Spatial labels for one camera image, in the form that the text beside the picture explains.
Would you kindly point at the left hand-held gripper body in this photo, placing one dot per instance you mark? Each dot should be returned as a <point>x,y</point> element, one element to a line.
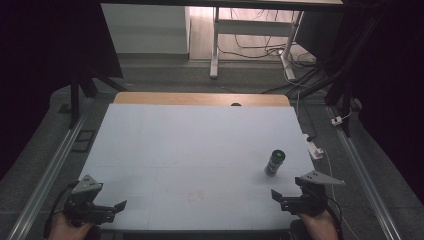
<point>87,204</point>

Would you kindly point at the white power strip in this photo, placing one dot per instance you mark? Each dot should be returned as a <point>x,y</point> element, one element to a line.
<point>314,150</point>

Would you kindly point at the small white plug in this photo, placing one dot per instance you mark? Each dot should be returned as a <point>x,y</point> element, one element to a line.
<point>336,120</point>

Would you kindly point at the dark green bottle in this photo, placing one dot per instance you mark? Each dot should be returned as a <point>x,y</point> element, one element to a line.
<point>274,163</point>

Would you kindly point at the white table mat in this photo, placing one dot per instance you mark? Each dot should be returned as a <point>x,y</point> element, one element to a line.
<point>186,160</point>

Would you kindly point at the black metal stand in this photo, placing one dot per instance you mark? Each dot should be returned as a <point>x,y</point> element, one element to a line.
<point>77,83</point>
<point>346,76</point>

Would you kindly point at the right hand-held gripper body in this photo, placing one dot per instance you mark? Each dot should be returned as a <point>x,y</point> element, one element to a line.
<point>308,196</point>

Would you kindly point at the black rectangular floor frame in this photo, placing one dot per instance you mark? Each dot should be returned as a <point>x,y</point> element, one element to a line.
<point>83,141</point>

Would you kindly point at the person's right hand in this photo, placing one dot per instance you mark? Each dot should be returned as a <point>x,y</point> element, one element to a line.
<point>319,226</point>

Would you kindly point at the person's left hand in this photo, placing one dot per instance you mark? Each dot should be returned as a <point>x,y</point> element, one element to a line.
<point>68,230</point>

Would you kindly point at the white desk frame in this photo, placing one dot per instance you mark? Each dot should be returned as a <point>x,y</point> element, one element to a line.
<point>253,28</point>

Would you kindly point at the aluminium rail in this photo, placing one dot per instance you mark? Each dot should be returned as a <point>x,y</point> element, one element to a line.
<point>363,180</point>
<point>50,171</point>

